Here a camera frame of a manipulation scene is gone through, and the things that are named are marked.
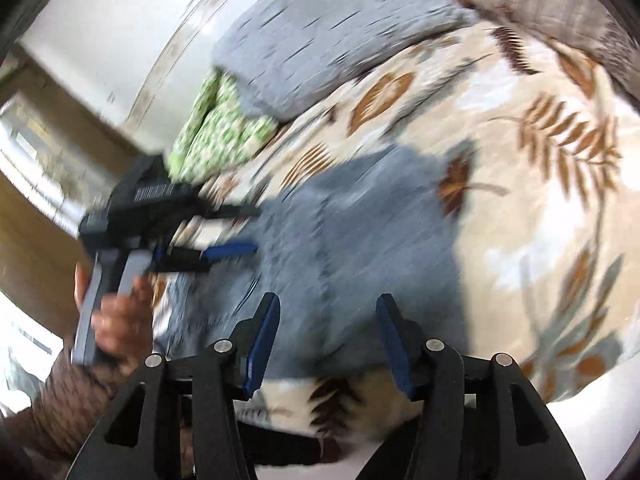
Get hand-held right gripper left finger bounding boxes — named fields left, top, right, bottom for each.
left=65, top=292, right=282, bottom=480

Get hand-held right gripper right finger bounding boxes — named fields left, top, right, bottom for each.
left=375, top=294, right=587, bottom=480

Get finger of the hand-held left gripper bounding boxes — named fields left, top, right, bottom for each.
left=195, top=200, right=262, bottom=222
left=152, top=241, right=259, bottom=275

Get grey-blue denim pants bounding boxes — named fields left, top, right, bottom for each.
left=150, top=145, right=471, bottom=376

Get person's left forearm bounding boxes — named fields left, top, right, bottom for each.
left=20, top=347, right=141, bottom=461

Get person's left hand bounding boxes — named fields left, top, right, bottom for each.
left=92, top=277, right=155, bottom=361

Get green patterned blanket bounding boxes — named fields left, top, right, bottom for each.
left=167, top=67, right=278, bottom=183

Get grey quilted pillow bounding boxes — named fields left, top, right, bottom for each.
left=210, top=0, right=478, bottom=121

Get leaf print fleece blanket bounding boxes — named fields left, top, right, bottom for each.
left=150, top=20, right=640, bottom=441

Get striped beige floral bolster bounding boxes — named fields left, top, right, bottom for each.
left=450, top=0, right=636, bottom=66

